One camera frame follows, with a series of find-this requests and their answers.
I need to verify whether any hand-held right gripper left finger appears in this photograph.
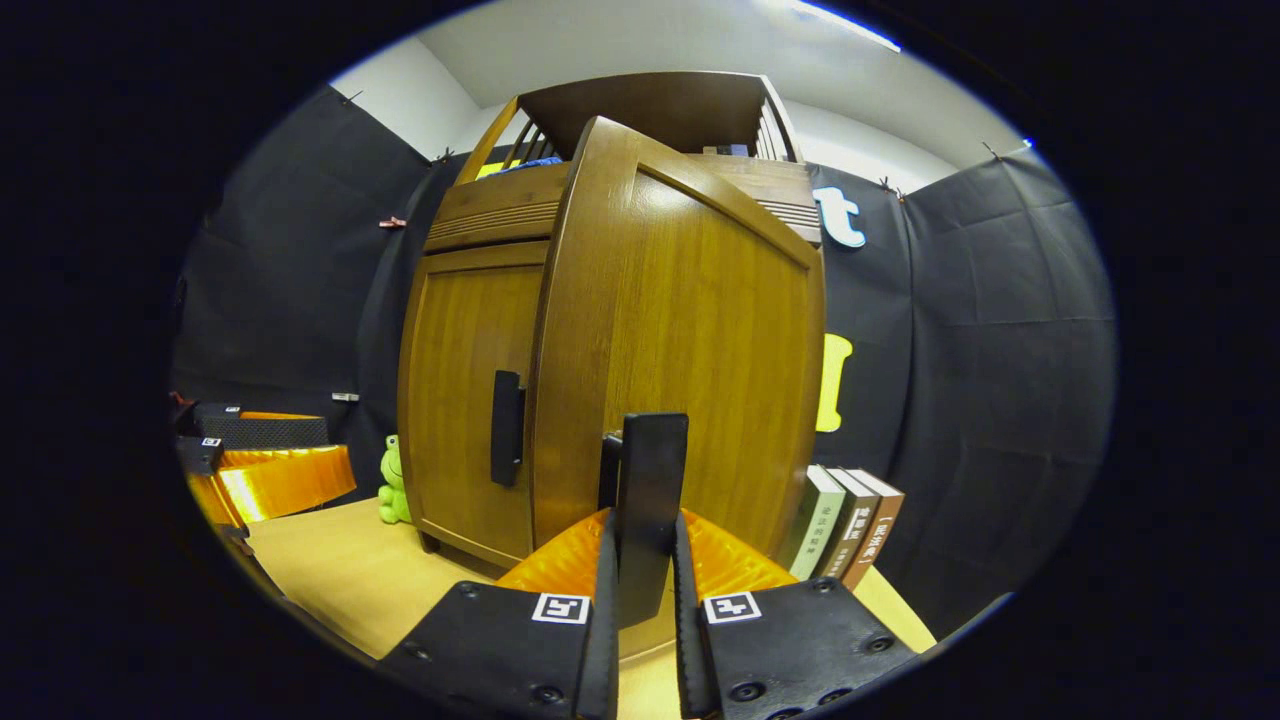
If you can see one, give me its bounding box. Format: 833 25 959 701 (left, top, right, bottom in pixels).
375 508 621 720

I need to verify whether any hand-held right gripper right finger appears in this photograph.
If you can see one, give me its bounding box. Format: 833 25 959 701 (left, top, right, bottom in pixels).
672 508 916 720

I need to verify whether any black door handle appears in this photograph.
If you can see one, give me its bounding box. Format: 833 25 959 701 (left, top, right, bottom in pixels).
598 413 691 631
490 370 526 488

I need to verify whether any wooden cabinet door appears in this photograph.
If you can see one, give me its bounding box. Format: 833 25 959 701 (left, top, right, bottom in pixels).
528 115 826 561
398 240 551 571

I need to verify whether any wooden double-door shoe cabinet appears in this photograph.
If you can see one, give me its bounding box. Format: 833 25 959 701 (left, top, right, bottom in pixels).
398 72 826 571

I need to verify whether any green frog toy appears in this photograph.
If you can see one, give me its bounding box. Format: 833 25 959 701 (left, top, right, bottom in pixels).
377 435 413 526

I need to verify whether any green book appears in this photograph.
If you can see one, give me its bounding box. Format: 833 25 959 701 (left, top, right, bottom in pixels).
778 465 846 581

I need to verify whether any brown book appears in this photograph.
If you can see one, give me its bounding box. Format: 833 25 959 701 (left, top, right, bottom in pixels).
840 470 906 591

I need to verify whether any black backdrop cloth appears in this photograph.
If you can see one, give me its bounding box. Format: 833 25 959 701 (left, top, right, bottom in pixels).
170 85 1118 641

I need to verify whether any long ceiling light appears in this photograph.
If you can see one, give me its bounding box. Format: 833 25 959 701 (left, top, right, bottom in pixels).
790 0 901 53

